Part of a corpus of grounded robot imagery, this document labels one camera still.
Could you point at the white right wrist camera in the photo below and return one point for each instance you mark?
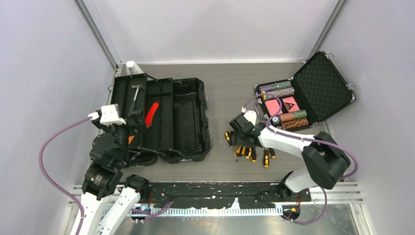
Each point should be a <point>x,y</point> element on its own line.
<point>249,115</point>

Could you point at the white metronome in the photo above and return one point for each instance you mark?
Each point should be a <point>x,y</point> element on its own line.
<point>133,68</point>

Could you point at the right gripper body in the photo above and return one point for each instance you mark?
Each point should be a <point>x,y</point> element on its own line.
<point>239,139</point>

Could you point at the poker chip row green red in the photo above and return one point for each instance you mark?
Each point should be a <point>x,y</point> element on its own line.
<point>289,117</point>

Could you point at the black aluminium poker chip case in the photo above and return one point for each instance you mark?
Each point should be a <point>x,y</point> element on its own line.
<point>320,90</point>

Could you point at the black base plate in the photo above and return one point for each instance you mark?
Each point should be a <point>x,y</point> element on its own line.
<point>219,195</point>

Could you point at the red black pliers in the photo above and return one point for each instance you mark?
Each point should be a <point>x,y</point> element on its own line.
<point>150,114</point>

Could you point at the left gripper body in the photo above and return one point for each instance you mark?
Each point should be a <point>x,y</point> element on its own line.
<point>121,131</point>

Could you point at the yellow black screwdriver right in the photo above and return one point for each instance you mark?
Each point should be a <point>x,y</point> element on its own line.
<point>268,154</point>

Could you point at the pink card deck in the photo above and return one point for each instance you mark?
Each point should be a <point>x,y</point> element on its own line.
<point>273,107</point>

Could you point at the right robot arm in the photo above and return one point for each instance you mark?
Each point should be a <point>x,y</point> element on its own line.
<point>325,162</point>

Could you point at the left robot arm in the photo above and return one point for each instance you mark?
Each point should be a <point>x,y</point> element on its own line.
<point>97,189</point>

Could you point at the poker chip row top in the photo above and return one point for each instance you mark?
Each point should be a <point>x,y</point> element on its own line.
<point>276,86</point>

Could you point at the orange black bit holder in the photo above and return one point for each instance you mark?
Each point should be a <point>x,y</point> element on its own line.
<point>134,141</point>

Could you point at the poker chip row orange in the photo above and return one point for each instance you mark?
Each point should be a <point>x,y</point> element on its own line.
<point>293,124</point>

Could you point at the black plastic toolbox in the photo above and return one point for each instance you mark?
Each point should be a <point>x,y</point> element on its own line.
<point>179,131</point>

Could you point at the small steel hammer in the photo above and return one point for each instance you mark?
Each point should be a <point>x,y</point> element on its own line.
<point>137,87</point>

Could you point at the red card deck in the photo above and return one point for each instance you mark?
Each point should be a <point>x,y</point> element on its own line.
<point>290,104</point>

